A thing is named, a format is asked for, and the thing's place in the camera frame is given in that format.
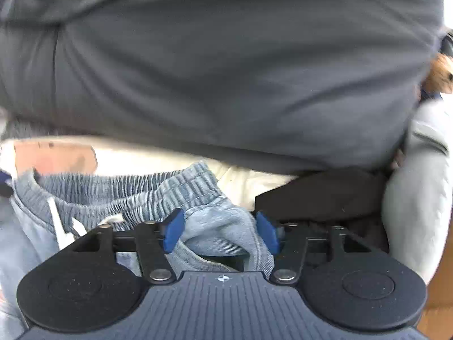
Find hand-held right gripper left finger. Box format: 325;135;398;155
72;208;185;284

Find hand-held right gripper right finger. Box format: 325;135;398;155
255;212;372;284

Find light blue jeans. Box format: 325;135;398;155
0;161;277;332

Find cream bear print bed sheet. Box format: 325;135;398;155
0;135;298;214

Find black garment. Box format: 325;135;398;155
254;168;390;256

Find grey neck pillow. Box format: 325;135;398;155
381;98;453;284

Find dark grey shirt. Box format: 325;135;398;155
0;0;447;177

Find long low cardboard sheet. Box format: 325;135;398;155
417;234;453;340

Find brown plush toy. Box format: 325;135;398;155
420;52;453;95

